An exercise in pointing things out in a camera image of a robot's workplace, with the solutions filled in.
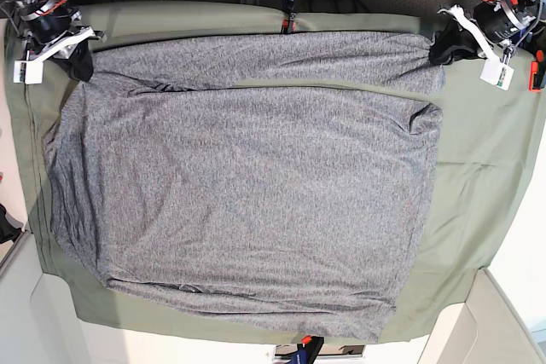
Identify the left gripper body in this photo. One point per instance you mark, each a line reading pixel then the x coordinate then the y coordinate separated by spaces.
pixel 503 19

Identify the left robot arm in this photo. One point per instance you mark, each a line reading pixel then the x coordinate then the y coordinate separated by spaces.
pixel 519 40

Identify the grey heathered T-shirt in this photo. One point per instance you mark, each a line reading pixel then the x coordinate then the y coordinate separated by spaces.
pixel 280 181

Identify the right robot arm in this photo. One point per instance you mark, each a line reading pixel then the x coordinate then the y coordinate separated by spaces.
pixel 8 10

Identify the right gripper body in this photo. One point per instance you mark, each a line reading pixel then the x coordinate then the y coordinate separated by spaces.
pixel 44 21

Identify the top centre blue clamp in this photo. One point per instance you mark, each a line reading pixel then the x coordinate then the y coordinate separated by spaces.
pixel 288 24

